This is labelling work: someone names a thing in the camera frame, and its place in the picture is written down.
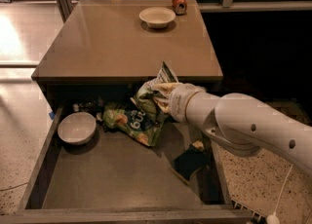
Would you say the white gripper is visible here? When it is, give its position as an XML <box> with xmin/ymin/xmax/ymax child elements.
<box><xmin>151</xmin><ymin>83</ymin><xmax>205</xmax><ymax>123</ymax></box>

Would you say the green jalapeno chip bag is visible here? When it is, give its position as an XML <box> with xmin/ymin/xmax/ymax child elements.
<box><xmin>130</xmin><ymin>60</ymin><xmax>179</xmax><ymax>125</ymax></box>

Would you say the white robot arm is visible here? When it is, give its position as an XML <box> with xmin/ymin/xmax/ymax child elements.
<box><xmin>152</xmin><ymin>83</ymin><xmax>312</xmax><ymax>174</ymax></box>

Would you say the green teal chip bag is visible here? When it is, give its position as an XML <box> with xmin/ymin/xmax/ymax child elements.
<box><xmin>102</xmin><ymin>102</ymin><xmax>162</xmax><ymax>147</ymax></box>

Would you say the white bowl on counter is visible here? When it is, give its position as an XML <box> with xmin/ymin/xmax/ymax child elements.
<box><xmin>139</xmin><ymin>7</ymin><xmax>176</xmax><ymax>29</ymax></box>

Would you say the white bowl in drawer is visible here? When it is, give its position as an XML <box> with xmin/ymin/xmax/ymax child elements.
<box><xmin>58</xmin><ymin>112</ymin><xmax>97</xmax><ymax>145</ymax></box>

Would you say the blue yellow sponge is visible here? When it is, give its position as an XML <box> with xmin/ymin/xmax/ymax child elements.
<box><xmin>172</xmin><ymin>140</ymin><xmax>211</xmax><ymax>185</ymax></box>

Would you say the dark bottle back left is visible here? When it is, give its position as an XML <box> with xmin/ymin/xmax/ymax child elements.
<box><xmin>72</xmin><ymin>99</ymin><xmax>103</xmax><ymax>114</ymax></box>

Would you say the orange soda can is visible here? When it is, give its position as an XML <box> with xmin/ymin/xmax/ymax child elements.
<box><xmin>172</xmin><ymin>0</ymin><xmax>187</xmax><ymax>16</ymax></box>

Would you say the white floor vent grille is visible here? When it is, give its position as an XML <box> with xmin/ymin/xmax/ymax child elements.
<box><xmin>231</xmin><ymin>199</ymin><xmax>267</xmax><ymax>224</ymax></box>

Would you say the white cable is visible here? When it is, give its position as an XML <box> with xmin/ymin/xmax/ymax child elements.
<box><xmin>266</xmin><ymin>164</ymin><xmax>294</xmax><ymax>224</ymax></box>

